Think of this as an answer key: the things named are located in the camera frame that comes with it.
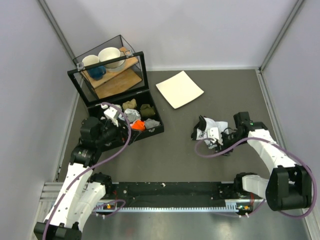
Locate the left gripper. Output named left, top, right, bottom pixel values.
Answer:
left=95, top=117, right=141, bottom=147

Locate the white underwear black waistband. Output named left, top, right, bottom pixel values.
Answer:
left=191, top=115, right=229, bottom=149

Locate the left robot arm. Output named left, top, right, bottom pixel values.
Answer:
left=33, top=117, right=132, bottom=240

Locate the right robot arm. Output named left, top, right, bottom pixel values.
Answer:
left=190, top=111, right=317, bottom=217

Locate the orange rolled cloth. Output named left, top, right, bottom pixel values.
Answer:
left=130, top=119, right=146, bottom=131

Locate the grey white rolled cloth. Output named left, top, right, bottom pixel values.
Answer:
left=124, top=108, right=141, bottom=123

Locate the white red rolled cloth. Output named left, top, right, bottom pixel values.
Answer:
left=112, top=104, right=123, bottom=112

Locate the tan rolled cloth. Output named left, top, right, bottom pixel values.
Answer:
left=122, top=98, right=137, bottom=110

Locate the olive green rolled cloth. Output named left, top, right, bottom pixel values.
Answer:
left=140, top=104, right=156, bottom=120

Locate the white square plate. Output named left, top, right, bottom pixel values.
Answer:
left=155, top=71, right=204, bottom=109

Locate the black compartment box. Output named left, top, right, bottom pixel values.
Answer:
left=67, top=49, right=164, bottom=151

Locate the wooden shelf board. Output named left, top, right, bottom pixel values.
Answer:
left=79, top=46, right=143, bottom=102

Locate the blue mug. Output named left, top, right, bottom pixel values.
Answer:
left=87, top=66, right=107, bottom=81

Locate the glass display case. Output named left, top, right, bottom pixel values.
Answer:
left=73, top=35, right=148, bottom=103

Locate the small white bowl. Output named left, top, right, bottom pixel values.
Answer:
left=82, top=54, right=100, bottom=67

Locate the large white bowl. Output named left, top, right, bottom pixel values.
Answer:
left=98, top=47, right=125, bottom=70

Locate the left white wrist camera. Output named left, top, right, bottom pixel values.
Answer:
left=100, top=103, right=124, bottom=127

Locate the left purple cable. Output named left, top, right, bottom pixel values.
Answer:
left=42, top=102, right=132, bottom=240

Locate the purple cable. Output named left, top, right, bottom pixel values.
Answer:
left=42, top=102, right=132, bottom=240
left=195, top=136, right=314, bottom=219

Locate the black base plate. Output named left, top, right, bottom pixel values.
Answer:
left=102, top=181, right=252, bottom=208

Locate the grey cable duct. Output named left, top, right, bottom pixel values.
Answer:
left=89, top=201, right=253, bottom=215

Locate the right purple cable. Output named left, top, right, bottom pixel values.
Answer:
left=195, top=136, right=314, bottom=219

